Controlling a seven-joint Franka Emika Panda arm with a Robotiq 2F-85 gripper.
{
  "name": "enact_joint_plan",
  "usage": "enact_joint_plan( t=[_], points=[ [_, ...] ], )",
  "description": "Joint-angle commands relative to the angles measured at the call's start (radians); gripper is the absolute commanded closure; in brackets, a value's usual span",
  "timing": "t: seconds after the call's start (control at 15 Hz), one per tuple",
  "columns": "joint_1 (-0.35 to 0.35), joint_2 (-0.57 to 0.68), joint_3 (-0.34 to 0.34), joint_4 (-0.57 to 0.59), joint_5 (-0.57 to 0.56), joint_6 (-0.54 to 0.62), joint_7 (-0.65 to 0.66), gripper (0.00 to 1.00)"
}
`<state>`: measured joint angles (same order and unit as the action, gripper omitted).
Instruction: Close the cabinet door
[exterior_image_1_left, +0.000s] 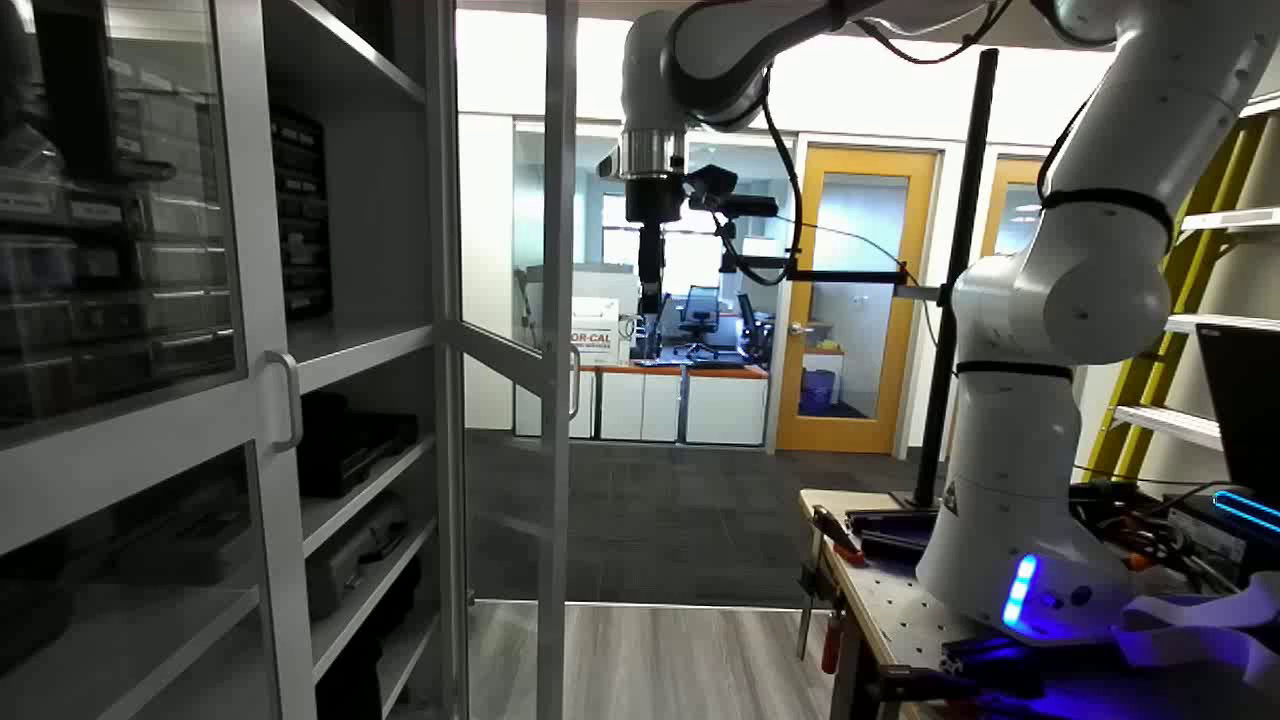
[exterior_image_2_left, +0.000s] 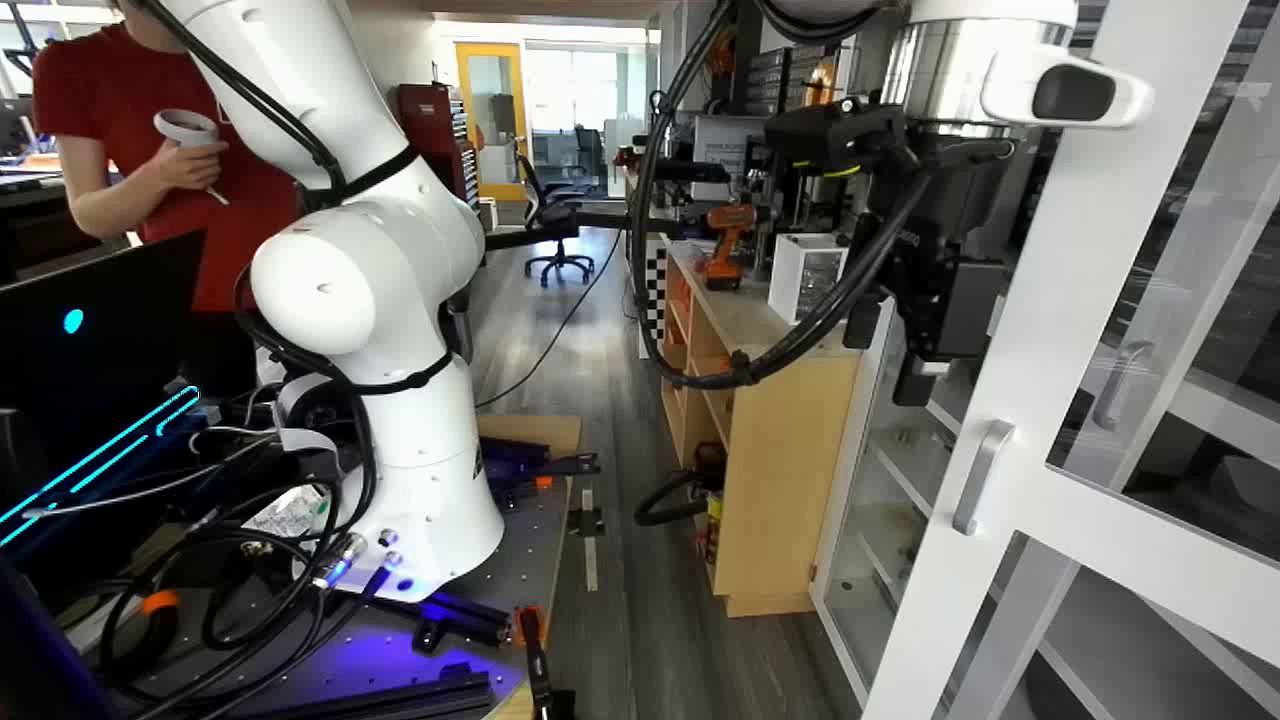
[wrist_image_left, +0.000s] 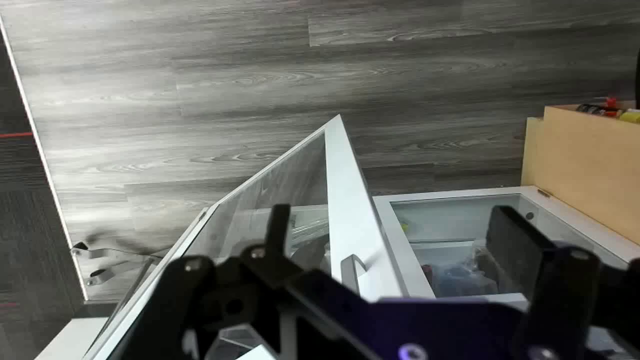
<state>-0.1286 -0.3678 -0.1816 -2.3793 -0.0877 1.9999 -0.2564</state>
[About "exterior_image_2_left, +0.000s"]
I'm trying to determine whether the checkerboard calibration board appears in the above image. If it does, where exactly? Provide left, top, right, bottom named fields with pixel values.
left=639, top=233, right=672, bottom=366

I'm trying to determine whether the white box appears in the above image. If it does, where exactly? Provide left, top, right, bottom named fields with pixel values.
left=763, top=230, right=853, bottom=329

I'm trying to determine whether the black office chair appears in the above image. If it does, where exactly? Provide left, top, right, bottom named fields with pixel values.
left=514, top=154, right=599, bottom=291

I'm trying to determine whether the person's right hand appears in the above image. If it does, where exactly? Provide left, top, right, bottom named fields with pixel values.
left=148, top=133, right=230, bottom=202

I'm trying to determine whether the black and yellow tool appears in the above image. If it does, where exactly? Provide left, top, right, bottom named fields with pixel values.
left=633, top=436, right=734, bottom=532

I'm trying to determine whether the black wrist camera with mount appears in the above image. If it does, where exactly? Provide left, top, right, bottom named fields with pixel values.
left=760, top=101, right=1019, bottom=185

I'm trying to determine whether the white handheld controller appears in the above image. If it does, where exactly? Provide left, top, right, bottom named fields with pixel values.
left=148, top=105, right=234, bottom=213

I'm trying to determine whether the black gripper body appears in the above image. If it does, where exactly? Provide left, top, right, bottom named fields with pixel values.
left=878, top=173, right=1018, bottom=367

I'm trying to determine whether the orange power drill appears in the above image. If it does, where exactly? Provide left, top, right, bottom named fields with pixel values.
left=697, top=202, right=769, bottom=291

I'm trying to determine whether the person's right forearm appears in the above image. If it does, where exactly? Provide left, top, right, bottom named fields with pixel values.
left=62, top=137, right=184, bottom=249

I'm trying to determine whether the black laptop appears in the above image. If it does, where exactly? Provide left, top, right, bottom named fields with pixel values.
left=0, top=230, right=211, bottom=464

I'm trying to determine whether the white glass cabinet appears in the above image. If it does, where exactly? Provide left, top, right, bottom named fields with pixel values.
left=805, top=297, right=985, bottom=712

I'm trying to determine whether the black clamp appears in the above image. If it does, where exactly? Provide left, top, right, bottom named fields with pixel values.
left=476, top=436, right=603, bottom=508

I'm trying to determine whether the black box with cyan lights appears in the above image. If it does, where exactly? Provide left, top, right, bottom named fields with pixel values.
left=0, top=382, right=211, bottom=558

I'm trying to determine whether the red cabinet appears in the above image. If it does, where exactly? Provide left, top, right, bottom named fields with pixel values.
left=393, top=79, right=468, bottom=202

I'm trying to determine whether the person in red shirt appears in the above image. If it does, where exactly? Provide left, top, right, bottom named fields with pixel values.
left=27, top=0, right=310, bottom=322

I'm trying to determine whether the silver door handle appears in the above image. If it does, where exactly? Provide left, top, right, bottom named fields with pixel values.
left=948, top=417, right=1019, bottom=541

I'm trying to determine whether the black floor cable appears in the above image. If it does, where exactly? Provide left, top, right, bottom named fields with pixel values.
left=474, top=230, right=630, bottom=417

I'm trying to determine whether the black cable with orange band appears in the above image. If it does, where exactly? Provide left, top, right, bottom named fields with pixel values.
left=93, top=553, right=273, bottom=678

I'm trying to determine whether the orange handled clamp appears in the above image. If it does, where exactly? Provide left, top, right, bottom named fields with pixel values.
left=509, top=603, right=579, bottom=720

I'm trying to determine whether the yellow framed glass door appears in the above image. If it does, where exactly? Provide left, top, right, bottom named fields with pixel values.
left=454, top=41, right=536, bottom=209

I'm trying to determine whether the wooden shelf unit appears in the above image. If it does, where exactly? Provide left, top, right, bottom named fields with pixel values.
left=657, top=238, right=863, bottom=622

